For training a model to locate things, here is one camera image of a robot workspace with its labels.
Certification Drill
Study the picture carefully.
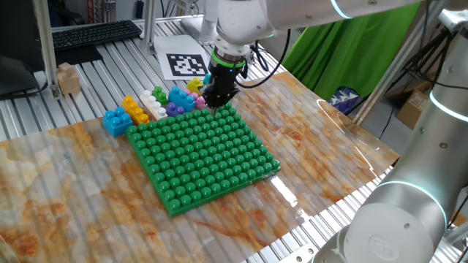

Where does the green studded baseplate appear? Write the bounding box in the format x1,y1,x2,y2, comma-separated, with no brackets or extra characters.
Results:
125,102,282,218

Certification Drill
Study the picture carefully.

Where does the sky blue three-stud block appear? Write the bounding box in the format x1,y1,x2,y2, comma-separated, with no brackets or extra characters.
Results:
167,85,197,113

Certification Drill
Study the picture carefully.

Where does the green two-stud block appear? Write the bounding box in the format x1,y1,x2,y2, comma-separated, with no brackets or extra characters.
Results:
151,85,170,106

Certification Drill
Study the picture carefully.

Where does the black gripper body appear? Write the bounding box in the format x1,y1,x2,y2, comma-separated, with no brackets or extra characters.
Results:
208,62,246,95

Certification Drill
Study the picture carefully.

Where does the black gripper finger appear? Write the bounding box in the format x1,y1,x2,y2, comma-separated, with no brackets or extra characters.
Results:
219,88,239,111
203,88,221,115

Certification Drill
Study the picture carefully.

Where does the cardboard box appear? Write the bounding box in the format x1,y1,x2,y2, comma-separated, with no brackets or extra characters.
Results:
396,89,431,131

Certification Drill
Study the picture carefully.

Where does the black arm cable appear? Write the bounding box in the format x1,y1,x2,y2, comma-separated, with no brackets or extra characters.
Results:
235,28,293,89

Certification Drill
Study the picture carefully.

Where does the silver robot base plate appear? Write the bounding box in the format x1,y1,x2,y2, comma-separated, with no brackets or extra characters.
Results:
277,243,320,263

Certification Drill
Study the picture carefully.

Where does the marble pattern mat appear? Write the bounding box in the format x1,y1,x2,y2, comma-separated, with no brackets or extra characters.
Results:
0,71,400,263

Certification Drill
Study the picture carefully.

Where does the blue patterned bag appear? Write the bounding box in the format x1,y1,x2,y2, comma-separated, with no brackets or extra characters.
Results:
328,86,361,115

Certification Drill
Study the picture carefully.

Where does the pink long block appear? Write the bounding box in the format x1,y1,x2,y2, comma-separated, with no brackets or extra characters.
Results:
184,88,209,111

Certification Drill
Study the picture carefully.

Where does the black monitor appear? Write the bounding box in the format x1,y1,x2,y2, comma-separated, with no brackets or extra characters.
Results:
0,0,50,100

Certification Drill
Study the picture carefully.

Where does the aluminium frame post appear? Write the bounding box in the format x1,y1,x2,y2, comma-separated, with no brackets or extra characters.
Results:
140,0,159,55
352,0,450,127
32,0,63,99

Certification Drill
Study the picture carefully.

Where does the orange-yellow four-stud long block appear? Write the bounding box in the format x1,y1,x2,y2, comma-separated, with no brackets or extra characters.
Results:
121,95,151,126

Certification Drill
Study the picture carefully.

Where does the green cloth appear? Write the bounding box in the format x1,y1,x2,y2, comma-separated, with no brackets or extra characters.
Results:
283,1,421,102

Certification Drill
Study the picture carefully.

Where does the white four-stud long block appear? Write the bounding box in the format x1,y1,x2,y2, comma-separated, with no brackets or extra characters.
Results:
140,89,168,121

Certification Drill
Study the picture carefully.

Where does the blue square four-stud block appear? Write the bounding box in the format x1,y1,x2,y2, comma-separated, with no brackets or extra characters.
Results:
102,107,135,138

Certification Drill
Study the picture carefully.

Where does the indigo two-stud block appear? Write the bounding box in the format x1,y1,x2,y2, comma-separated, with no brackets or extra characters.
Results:
165,102,186,118

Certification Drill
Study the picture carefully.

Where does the green flange ring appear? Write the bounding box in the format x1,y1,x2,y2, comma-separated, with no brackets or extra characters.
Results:
211,48,246,69

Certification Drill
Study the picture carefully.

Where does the printed marker tag paper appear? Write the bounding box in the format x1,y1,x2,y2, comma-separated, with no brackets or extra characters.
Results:
153,34,216,81

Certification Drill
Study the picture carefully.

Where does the lemon yellow small block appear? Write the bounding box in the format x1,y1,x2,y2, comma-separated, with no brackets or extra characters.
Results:
186,77,205,96

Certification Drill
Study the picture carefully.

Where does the black keyboard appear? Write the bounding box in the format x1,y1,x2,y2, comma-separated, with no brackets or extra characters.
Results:
50,20,143,51

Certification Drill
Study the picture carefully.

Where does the black tripod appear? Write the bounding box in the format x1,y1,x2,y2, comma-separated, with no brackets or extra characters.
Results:
400,27,451,87

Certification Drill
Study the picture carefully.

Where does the wooden block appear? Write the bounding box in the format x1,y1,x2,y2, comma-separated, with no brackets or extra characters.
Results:
56,61,81,96

